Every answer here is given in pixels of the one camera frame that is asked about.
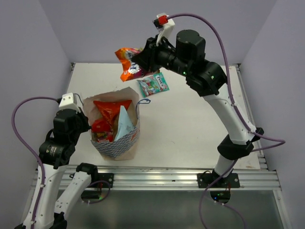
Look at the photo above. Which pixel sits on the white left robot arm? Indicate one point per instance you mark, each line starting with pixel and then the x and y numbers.
pixel 48 210

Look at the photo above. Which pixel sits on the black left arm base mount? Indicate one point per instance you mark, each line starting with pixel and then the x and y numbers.
pixel 100 189

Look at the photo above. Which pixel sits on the blue cassava chips bag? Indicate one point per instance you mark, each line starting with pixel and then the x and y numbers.
pixel 125 125

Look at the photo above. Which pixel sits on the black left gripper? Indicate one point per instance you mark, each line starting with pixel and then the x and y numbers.
pixel 86 126

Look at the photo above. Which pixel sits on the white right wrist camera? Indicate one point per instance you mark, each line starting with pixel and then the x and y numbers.
pixel 165 27

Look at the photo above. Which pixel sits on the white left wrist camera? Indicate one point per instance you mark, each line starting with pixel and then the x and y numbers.
pixel 68 101

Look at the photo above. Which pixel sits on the aluminium table edge rail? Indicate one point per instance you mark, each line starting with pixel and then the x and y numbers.
pixel 255 160

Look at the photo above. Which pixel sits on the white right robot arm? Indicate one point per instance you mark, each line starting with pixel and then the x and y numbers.
pixel 187 58

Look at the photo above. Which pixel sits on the colourful twisted candy packet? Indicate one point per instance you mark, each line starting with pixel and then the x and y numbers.
pixel 131 70

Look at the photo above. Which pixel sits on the red fruit candy packet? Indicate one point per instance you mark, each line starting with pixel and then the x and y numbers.
pixel 101 131

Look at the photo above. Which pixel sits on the aluminium front mounting rail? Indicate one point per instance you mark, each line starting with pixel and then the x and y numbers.
pixel 170 179

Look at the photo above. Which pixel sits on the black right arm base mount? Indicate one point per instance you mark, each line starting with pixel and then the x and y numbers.
pixel 214 181

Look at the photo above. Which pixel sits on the red chips bag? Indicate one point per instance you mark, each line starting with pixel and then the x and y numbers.
pixel 110 110

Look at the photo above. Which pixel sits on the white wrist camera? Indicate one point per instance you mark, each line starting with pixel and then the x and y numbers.
pixel 165 27
pixel 68 101

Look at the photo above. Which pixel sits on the green candy packet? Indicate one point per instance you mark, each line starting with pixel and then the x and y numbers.
pixel 153 84

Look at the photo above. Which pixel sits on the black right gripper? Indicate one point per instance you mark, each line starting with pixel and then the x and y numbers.
pixel 147 58

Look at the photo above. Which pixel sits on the white paper bag blue handles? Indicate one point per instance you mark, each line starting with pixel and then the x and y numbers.
pixel 124 148

